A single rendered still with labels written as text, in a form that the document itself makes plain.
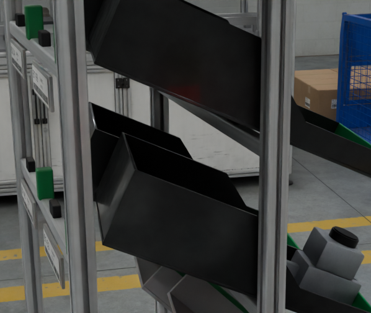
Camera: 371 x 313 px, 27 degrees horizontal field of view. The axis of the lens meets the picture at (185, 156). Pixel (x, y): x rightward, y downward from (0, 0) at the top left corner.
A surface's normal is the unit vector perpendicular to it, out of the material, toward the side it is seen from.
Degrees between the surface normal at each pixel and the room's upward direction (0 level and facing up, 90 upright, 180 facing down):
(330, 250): 90
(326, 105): 90
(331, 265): 90
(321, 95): 90
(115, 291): 0
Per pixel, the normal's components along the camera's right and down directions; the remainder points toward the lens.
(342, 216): -0.01, -0.96
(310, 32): 0.22, 0.28
